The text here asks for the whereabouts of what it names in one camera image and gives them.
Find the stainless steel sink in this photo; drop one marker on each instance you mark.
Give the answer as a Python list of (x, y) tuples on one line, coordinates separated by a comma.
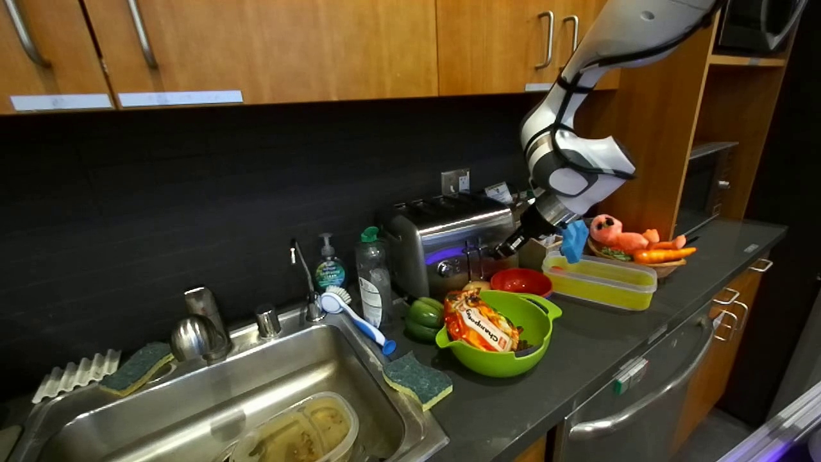
[(213, 376)]

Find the white label strip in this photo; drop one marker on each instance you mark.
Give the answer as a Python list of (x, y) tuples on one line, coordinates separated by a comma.
[(536, 87), (60, 102), (179, 99)]

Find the stainless steel dishwasher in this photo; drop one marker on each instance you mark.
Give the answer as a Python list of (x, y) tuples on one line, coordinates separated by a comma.
[(631, 394)]

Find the wooden cabinet door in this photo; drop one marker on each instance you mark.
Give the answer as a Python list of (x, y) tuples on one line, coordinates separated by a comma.
[(283, 41), (591, 78), (488, 41), (68, 52)]

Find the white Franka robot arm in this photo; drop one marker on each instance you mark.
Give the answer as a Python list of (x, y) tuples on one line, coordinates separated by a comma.
[(597, 34)]

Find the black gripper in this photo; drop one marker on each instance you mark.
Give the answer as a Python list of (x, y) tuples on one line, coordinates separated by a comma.
[(533, 227)]

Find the clear plastic food container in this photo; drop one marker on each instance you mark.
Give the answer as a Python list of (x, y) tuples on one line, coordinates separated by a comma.
[(298, 427)]

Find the clear yellow-green plastic container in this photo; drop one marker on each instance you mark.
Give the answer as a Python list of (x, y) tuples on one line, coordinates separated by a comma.
[(603, 286)]

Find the orange carrot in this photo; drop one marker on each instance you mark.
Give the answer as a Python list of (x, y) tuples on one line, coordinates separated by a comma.
[(668, 255)]

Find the orange white noodle packet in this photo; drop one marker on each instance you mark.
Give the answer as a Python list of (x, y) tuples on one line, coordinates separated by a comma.
[(478, 321)]

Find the yellow green sponge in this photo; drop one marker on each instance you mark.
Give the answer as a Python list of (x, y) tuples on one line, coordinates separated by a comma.
[(418, 380), (142, 368)]

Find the green plastic colander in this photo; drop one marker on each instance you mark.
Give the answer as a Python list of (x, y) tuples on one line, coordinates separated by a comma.
[(502, 360)]

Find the white blue dish brush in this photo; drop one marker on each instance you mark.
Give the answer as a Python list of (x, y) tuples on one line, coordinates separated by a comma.
[(355, 318)]

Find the clear soap dispenser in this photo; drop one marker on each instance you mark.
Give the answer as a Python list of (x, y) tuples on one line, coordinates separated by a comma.
[(328, 272)]

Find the wall power outlet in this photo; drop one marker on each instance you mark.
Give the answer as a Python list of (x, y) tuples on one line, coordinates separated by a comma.
[(455, 179)]

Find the wooden drawer cabinet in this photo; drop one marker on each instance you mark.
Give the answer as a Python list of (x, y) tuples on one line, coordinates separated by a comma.
[(726, 349)]

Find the green bell pepper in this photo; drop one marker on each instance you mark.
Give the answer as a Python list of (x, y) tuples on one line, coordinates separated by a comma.
[(423, 318)]

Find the red bowl with blue outside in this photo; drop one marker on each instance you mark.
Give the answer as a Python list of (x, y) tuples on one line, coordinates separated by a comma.
[(517, 280)]

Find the wooden shelf unit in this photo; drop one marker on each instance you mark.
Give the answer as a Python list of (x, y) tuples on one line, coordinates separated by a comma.
[(658, 144)]

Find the white dish rack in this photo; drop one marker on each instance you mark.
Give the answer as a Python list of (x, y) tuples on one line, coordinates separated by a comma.
[(77, 376)]

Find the plastic bottle with green cap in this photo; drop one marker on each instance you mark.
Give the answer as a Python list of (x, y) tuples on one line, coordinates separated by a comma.
[(372, 282)]

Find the chrome toaster knob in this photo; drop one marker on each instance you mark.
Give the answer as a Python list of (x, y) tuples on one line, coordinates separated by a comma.
[(441, 267)]

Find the chrome tap fixture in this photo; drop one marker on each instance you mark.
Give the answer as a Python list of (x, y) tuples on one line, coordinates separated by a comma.
[(200, 330)]

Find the chrome sink faucet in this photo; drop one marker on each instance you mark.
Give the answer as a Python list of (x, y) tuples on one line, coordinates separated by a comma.
[(302, 271)]

